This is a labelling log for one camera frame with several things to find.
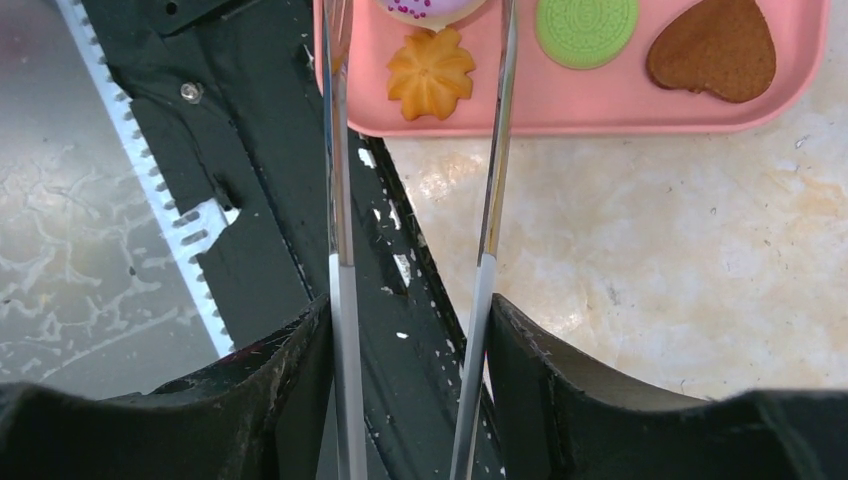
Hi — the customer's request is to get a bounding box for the brown heart cookie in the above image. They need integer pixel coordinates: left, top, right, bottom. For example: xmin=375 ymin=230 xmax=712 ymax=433
xmin=645 ymin=0 xmax=777 ymax=104

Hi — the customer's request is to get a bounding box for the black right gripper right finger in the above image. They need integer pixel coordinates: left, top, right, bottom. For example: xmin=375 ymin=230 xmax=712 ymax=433
xmin=488 ymin=295 xmax=847 ymax=479

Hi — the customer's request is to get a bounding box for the pink plastic tray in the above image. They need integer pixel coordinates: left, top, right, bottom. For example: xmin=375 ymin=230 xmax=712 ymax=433
xmin=347 ymin=1 xmax=837 ymax=137

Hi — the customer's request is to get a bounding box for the purple sprinkled donut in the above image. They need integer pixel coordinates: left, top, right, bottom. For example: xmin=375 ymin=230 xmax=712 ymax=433
xmin=376 ymin=0 xmax=486 ymax=31

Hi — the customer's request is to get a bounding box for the metal tongs white handle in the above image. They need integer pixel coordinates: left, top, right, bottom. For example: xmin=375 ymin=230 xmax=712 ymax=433
xmin=320 ymin=1 xmax=518 ymax=479

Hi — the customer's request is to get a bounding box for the orange swirl cookie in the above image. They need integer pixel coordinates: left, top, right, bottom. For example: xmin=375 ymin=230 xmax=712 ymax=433
xmin=387 ymin=27 xmax=476 ymax=121

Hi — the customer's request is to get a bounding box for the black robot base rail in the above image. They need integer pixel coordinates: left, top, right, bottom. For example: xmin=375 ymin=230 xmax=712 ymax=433
xmin=59 ymin=1 xmax=464 ymax=479

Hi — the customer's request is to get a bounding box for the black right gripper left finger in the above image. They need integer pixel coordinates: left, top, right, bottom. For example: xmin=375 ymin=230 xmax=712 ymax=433
xmin=1 ymin=297 xmax=333 ymax=479

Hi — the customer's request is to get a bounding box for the green round macaron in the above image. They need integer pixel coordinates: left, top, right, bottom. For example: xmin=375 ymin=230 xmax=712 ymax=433
xmin=535 ymin=0 xmax=640 ymax=70

